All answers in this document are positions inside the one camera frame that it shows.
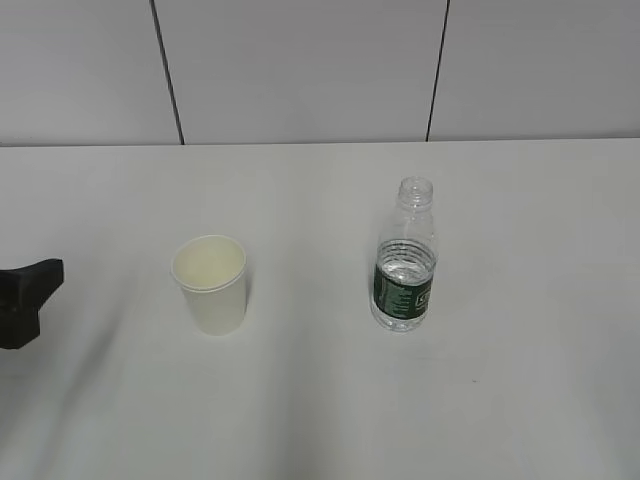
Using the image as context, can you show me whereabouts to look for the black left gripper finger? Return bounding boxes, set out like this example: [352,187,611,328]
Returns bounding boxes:
[0,258,64,350]

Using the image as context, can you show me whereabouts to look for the white paper cup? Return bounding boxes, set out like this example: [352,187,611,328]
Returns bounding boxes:
[171,235,248,336]

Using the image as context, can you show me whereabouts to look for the clear water bottle green label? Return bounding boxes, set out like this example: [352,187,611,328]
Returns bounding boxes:
[370,177,438,333]

